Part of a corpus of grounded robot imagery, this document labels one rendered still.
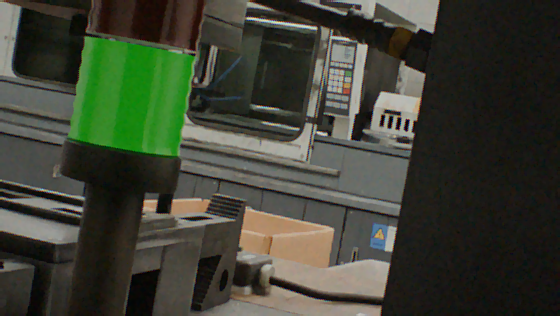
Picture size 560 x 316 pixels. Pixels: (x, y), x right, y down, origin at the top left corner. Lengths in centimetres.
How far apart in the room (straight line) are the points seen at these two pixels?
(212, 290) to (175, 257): 19
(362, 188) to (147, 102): 489
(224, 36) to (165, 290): 17
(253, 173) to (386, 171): 71
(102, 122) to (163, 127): 2
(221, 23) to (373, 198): 454
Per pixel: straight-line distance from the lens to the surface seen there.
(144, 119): 34
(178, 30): 34
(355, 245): 524
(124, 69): 34
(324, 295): 99
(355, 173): 523
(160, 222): 66
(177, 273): 70
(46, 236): 56
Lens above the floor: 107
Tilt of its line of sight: 3 degrees down
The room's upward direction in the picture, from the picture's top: 10 degrees clockwise
